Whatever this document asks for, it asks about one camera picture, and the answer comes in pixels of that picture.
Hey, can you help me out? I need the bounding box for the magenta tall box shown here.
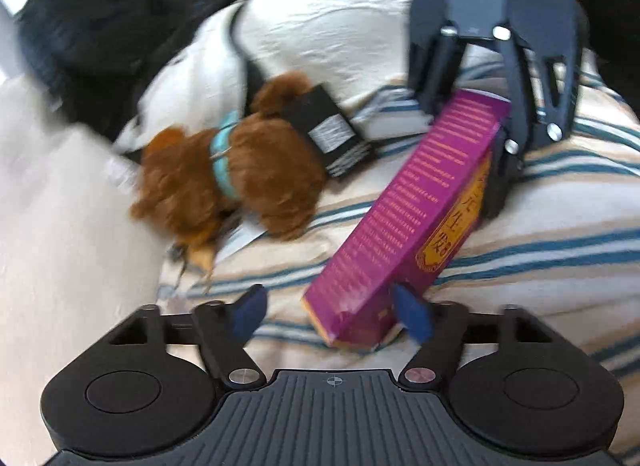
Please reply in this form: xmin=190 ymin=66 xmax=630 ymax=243
xmin=303 ymin=88 xmax=510 ymax=350

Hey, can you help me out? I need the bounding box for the striped bed sheet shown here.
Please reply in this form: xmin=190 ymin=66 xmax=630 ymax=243
xmin=159 ymin=59 xmax=640 ymax=462

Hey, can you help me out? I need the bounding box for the black hang tag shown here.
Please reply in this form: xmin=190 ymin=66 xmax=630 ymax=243
xmin=282 ymin=84 xmax=376 ymax=181

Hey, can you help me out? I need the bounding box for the large cream pillow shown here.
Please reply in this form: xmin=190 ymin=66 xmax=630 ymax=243
xmin=1 ymin=76 xmax=166 ymax=465

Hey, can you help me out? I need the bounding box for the brown plush dog toy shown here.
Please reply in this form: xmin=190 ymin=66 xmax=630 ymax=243
xmin=129 ymin=71 xmax=326 ymax=272

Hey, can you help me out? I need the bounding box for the black backpack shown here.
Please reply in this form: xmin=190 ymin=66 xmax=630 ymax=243
xmin=17 ymin=0 xmax=236 ymax=142

